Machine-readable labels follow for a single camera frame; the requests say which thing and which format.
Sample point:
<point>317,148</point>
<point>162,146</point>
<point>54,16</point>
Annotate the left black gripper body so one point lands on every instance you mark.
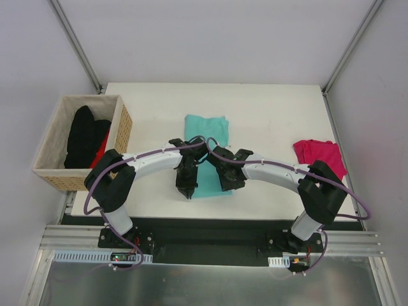
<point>186,180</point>

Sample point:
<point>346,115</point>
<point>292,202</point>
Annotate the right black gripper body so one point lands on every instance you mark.
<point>230,178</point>

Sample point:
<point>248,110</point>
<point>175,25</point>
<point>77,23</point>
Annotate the white cable duct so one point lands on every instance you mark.
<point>279,262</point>
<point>122,258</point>

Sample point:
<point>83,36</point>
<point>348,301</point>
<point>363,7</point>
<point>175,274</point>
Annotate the left white cable duct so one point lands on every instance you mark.
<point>122,258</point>

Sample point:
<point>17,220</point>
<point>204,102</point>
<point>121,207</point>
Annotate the teal t-shirt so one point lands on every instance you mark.
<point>218,128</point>

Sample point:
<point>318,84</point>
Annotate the aluminium rail frame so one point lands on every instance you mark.
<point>340,243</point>

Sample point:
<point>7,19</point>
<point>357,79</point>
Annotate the black garment in basket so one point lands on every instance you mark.
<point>84,139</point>

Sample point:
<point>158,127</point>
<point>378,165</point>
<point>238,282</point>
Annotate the wicker laundry basket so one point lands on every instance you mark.
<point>49,163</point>

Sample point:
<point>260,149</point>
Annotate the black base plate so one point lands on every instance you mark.
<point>211,241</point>

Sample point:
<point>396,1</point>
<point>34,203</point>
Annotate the aluminium corner post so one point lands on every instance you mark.
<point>356,39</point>
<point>76,45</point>

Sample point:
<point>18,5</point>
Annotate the right aluminium corner post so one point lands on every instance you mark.
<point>356,39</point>

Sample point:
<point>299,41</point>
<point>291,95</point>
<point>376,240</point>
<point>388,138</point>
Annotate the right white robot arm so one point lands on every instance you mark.
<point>320,190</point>

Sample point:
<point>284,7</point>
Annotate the right white cable duct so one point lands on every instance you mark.
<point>279,262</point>

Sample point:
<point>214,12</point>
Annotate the left aluminium corner post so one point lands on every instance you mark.
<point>76,45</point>

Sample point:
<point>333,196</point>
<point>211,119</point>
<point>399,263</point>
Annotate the red garment in basket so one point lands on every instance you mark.
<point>101,150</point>

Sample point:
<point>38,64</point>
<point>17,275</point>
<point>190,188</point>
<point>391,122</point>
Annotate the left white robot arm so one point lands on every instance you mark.
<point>111,180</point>

